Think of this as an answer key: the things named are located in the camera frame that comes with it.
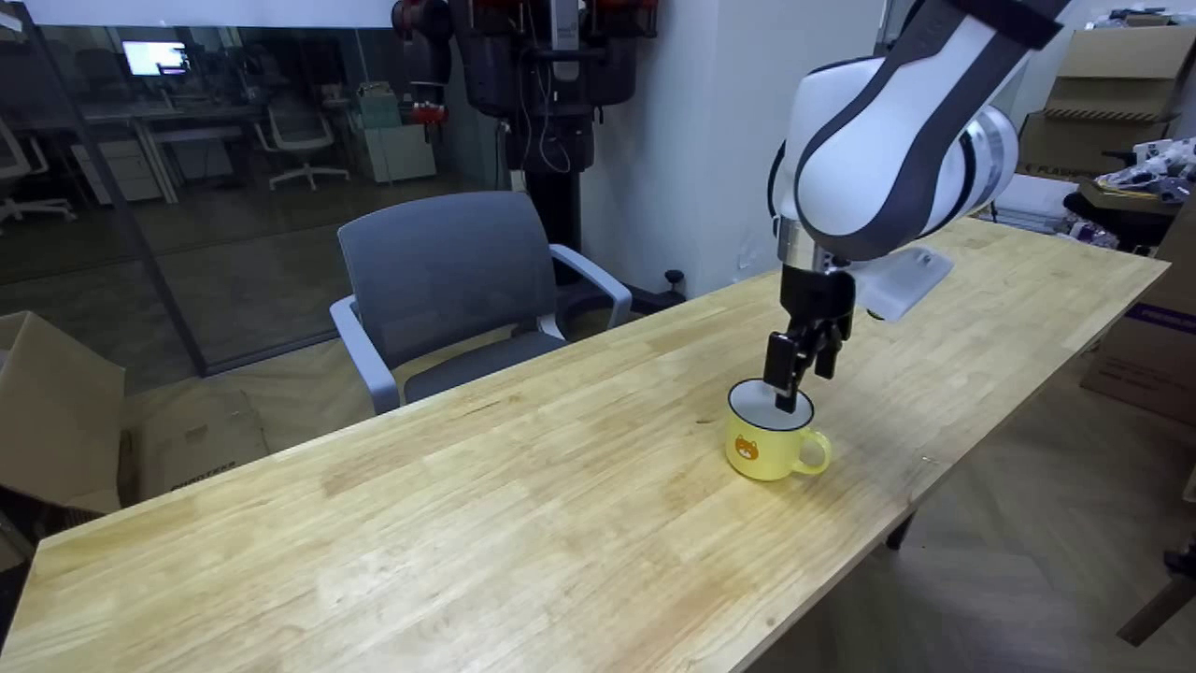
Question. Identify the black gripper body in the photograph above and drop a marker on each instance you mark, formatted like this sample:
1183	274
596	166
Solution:
815	306

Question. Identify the white office chair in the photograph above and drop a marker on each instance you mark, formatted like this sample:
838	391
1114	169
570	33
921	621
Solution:
297	132

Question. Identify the cardboard box at right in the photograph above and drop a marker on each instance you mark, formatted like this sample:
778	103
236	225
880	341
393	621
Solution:
1113	93

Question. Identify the yellow enamel mug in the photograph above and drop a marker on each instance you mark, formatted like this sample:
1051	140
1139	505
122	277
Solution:
773	442

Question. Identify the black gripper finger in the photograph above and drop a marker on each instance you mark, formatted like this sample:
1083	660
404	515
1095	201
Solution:
829	350
782	372

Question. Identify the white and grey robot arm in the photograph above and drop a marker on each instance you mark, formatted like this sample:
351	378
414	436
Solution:
880	156

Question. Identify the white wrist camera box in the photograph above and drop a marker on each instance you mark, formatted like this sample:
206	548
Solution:
899	284

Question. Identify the black and red machine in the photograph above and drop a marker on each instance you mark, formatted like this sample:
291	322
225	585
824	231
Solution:
544	69

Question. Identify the cardboard box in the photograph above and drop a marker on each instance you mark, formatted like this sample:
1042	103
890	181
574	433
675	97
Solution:
1113	93
61	414

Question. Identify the grey armchair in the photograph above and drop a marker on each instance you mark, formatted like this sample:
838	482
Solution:
452	290

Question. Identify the computer monitor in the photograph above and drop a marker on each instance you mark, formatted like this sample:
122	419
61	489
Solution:
154	58

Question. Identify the cardboard box at left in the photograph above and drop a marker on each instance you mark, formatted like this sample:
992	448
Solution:
61	414

